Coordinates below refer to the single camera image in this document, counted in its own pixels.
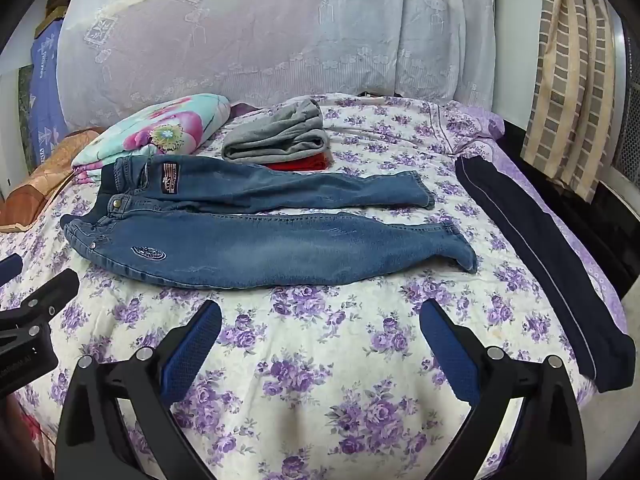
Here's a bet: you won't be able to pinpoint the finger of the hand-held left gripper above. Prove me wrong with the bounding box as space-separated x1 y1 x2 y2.
0 268 81 335
0 254 24 287

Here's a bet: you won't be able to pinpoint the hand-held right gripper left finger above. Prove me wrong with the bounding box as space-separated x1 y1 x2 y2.
54 299 224 480

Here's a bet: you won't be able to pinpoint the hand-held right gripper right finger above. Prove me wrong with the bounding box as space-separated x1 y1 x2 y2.
419 298 587 480

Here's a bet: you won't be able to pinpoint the blue denim jeans pants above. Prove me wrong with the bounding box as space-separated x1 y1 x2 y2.
60 154 478 291

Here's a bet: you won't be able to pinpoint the navy striped track pants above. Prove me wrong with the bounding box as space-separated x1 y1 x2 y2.
454 155 636 394

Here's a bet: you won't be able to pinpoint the orange brown pillow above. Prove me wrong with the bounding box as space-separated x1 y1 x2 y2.
0 128 103 233

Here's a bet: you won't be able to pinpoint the purple floral bed sheet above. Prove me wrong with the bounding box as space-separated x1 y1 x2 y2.
0 92 631 480

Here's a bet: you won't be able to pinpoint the blue printed bag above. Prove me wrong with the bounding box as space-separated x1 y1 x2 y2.
28 19 68 167

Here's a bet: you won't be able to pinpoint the teal pink floral folded blanket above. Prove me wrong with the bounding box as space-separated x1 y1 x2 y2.
71 94 232 184

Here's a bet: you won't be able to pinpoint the red folded garment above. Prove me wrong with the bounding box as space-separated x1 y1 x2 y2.
262 152 333 173

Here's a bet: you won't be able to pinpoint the grey folded garment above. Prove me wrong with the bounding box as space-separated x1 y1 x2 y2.
221 98 330 165

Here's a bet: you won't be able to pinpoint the brick pattern curtain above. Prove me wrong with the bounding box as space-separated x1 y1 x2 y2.
520 0 617 203

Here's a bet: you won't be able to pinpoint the grey metal grille appliance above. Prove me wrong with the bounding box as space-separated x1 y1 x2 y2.
606 7 640 186

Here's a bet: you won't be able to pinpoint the white lace cover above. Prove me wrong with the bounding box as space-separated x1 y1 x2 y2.
56 0 501 131

